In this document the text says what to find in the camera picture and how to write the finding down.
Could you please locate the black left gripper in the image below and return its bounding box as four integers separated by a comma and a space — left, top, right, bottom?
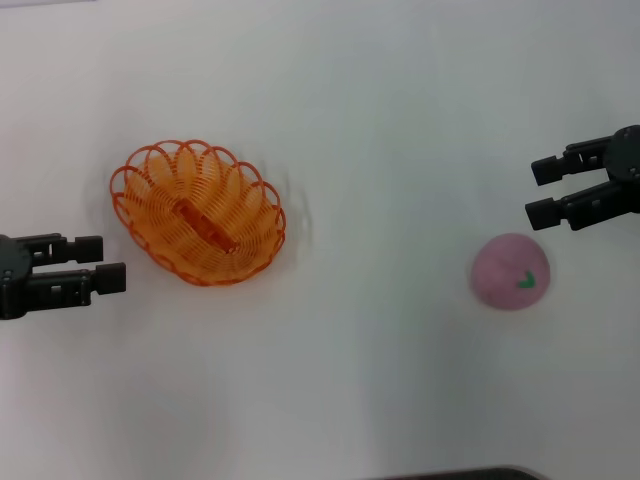
0, 232, 128, 321

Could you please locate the black robot torso edge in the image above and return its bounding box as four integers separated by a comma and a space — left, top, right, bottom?
382, 464, 545, 480

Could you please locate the orange plastic wire basket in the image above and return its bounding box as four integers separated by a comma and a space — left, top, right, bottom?
109, 138, 288, 289

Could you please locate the pink plush peach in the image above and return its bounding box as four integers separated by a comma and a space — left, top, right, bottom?
469, 232, 552, 313

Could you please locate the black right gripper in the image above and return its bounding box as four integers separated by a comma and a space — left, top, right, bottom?
524, 124, 640, 232

